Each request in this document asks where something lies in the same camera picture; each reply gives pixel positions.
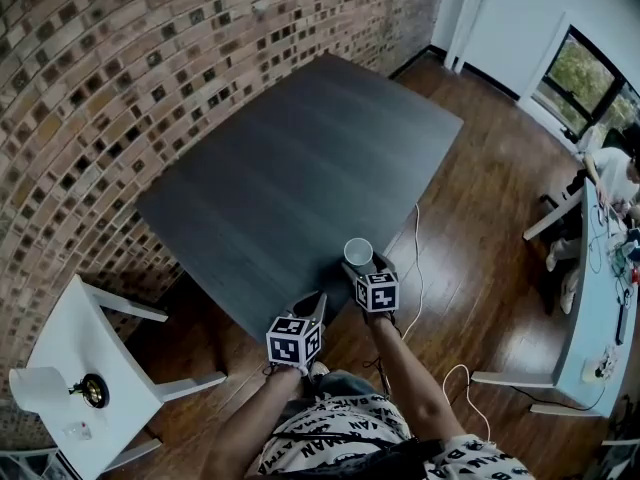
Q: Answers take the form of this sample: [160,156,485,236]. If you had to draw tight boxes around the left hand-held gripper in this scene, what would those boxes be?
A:
[265,291,330,370]

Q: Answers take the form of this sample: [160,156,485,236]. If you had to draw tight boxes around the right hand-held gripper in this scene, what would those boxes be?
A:
[341,251,402,315]

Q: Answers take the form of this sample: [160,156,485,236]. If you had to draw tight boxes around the white paper cup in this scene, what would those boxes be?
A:
[342,237,374,268]

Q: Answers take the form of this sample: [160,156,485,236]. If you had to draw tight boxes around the dark wooden table surface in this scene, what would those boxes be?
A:
[133,51,465,343]

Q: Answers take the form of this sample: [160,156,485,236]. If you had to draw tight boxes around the white shade lamp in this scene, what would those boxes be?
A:
[8,365,110,420]

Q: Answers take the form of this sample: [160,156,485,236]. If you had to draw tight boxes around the person's left forearm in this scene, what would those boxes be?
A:
[198,364,307,480]

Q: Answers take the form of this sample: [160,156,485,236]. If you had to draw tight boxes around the person's right forearm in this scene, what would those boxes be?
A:
[366,311,482,443]

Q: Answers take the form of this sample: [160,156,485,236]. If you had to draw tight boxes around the person's denim shorts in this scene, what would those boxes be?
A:
[308,369,387,400]

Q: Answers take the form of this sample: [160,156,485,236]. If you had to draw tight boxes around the person's white printed shirt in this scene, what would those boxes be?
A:
[256,391,537,480]

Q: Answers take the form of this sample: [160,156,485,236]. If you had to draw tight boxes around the white side table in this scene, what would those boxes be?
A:
[8,273,229,480]

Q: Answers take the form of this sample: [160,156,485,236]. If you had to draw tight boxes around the long white desk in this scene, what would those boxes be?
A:
[471,176,640,420]

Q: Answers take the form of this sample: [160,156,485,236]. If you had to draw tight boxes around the black flat device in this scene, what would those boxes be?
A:
[614,304,631,347]

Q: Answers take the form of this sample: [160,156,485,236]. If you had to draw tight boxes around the small clear plastic box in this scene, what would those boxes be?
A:
[63,419,95,442]

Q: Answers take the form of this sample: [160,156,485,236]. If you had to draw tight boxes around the black framed window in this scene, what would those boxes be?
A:
[531,24,640,140]

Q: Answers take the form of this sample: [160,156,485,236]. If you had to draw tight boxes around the white floor cable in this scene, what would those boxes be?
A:
[398,201,495,443]

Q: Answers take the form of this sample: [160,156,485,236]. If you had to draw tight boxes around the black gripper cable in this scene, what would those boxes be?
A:
[362,312,397,397]

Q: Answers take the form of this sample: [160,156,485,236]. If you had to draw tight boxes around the black floor cable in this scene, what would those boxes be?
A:
[508,380,607,413]

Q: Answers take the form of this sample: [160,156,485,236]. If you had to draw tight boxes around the tangle of desk cables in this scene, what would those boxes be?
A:
[587,200,640,289]

